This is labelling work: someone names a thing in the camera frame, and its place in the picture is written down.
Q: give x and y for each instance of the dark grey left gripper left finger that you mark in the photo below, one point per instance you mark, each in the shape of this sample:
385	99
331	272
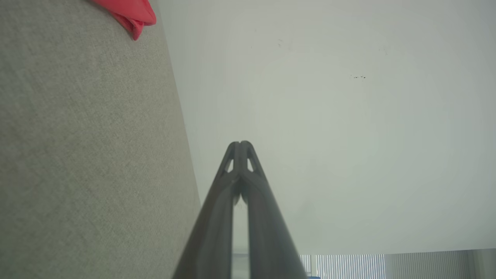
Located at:
215	224

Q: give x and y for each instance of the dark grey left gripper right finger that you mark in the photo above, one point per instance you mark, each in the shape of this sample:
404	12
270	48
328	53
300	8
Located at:
267	232

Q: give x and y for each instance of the red and white basketball jersey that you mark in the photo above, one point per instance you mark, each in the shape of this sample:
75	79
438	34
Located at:
131	13

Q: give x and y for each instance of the white vertical window blinds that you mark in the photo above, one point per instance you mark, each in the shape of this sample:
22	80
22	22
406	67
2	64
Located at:
348	267

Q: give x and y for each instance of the grey fabric sofa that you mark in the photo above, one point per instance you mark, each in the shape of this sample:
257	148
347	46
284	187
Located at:
85	155

